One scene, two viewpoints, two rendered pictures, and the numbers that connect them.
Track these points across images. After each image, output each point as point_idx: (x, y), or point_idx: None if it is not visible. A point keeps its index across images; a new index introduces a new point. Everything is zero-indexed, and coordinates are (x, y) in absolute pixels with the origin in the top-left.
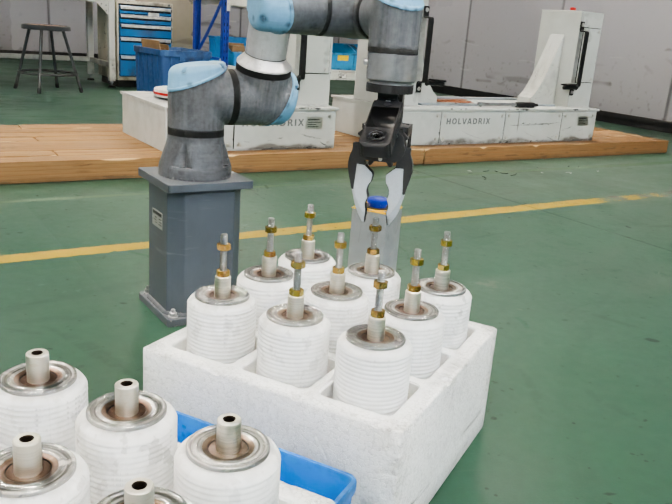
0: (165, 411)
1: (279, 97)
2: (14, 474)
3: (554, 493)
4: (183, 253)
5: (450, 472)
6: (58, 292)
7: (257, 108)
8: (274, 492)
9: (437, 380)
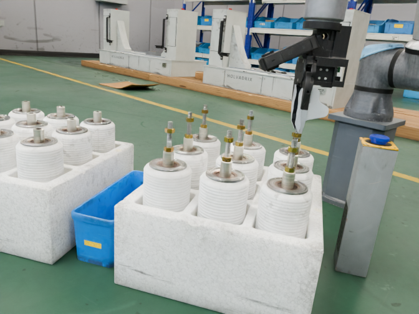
0: (68, 133)
1: None
2: None
3: None
4: (332, 157)
5: (221, 313)
6: (314, 169)
7: (406, 75)
8: (27, 161)
9: (191, 218)
